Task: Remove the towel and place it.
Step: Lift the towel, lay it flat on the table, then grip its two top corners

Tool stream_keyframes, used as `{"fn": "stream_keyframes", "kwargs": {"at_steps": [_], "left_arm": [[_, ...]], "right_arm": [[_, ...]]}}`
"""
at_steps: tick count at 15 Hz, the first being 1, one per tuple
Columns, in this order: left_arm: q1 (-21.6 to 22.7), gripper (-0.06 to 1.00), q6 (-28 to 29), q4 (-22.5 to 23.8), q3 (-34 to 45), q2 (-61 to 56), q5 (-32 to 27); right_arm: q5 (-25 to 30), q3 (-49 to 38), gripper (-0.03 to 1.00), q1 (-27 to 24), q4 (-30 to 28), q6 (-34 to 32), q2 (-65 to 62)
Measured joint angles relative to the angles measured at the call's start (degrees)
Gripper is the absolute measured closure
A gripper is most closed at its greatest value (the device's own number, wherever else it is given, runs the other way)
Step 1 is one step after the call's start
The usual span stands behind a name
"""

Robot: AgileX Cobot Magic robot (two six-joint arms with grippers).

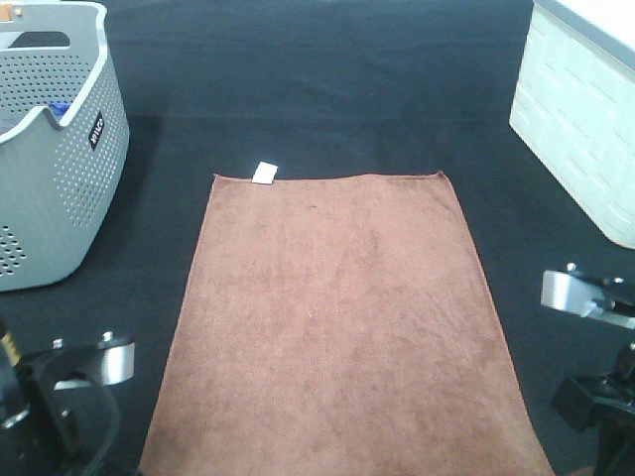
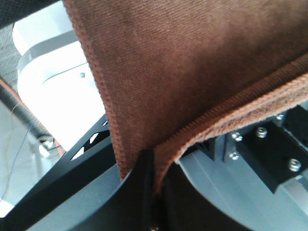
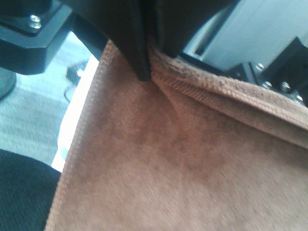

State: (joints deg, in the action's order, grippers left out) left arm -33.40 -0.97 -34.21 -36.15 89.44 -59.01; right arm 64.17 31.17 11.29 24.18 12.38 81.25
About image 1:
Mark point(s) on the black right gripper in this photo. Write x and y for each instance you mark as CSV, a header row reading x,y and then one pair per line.
x,y
607,403

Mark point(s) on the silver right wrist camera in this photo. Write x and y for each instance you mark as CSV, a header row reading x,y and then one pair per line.
x,y
610,300

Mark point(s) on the grey perforated laundry basket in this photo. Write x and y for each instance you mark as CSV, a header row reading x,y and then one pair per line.
x,y
57,177

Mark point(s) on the brown towel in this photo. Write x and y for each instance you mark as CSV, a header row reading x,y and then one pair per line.
x,y
339,327

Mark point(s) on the black table cloth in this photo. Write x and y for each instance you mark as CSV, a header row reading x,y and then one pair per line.
x,y
326,89

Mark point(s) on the white storage box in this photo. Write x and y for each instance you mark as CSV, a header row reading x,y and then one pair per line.
x,y
573,106

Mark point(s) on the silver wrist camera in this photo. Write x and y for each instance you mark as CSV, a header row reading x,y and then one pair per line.
x,y
109,361
610,300

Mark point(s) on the blue cloth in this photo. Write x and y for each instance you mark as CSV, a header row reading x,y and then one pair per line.
x,y
59,109

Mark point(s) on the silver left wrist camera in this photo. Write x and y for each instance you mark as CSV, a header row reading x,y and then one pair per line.
x,y
109,361

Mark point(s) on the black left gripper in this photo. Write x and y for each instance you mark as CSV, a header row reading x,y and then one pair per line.
x,y
38,435

